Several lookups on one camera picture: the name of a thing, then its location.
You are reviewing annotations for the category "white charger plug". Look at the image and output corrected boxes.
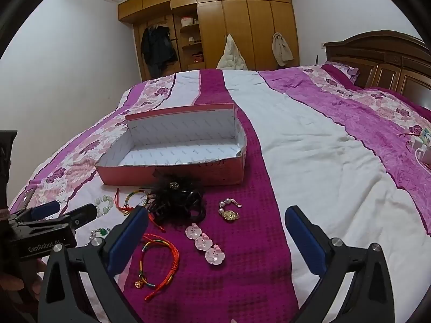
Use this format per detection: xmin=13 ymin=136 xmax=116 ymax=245
xmin=406 ymin=138 xmax=431 ymax=164

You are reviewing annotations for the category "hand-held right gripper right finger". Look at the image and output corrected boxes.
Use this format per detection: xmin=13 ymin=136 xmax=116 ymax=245
xmin=286 ymin=205 xmax=395 ymax=323

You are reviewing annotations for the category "wooden wardrobe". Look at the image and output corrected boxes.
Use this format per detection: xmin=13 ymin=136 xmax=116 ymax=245
xmin=117 ymin=0 xmax=301 ymax=82

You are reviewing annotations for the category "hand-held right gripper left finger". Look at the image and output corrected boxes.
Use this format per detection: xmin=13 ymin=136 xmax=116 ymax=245
xmin=37 ymin=206 xmax=149 ymax=323

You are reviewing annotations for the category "pink flower hair clip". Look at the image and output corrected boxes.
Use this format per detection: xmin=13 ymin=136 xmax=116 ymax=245
xmin=185 ymin=222 xmax=225 ymax=266

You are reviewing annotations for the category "dark wooden headboard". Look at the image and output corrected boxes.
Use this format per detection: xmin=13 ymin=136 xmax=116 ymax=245
xmin=323 ymin=30 xmax=431 ymax=110

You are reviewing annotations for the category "pink cardboard box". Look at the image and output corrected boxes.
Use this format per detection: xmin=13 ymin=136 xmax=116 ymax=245
xmin=95 ymin=104 xmax=248 ymax=186

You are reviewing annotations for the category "black jacket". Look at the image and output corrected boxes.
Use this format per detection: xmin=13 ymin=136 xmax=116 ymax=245
xmin=141 ymin=23 xmax=179 ymax=77

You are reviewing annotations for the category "black feather hair clip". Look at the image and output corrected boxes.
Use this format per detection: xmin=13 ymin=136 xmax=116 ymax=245
xmin=148 ymin=170 xmax=207 ymax=233

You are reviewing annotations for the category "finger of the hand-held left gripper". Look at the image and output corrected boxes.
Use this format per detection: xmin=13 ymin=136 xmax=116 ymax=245
xmin=8 ymin=201 xmax=61 ymax=224
xmin=47 ymin=203 xmax=99 ymax=234

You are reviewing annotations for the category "beige coat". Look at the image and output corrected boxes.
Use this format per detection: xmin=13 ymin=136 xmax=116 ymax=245
xmin=272 ymin=32 xmax=294 ymax=68

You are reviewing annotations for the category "red braided bracelet gold charm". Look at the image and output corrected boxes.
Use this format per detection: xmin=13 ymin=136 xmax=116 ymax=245
xmin=133 ymin=233 xmax=180 ymax=301

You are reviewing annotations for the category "white down jacket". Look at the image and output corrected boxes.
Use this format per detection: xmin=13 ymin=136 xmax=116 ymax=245
xmin=216 ymin=34 xmax=248 ymax=71

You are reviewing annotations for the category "green gem bead bracelet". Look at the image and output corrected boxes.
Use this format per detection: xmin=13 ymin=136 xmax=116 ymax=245
xmin=88 ymin=227 xmax=111 ymax=247

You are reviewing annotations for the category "person's left hand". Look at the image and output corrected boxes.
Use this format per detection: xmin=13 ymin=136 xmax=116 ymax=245
xmin=0 ymin=257 xmax=46 ymax=313

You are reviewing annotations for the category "pink floral pillow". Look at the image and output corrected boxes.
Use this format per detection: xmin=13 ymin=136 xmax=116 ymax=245
xmin=321 ymin=61 xmax=361 ymax=85

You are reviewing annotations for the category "pale green bead bracelet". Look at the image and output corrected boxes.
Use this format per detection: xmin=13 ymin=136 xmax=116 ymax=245
xmin=94 ymin=194 xmax=116 ymax=216

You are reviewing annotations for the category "red multicolour braided bracelet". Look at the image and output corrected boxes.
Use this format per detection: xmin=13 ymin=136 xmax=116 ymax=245
xmin=115 ymin=188 xmax=150 ymax=216

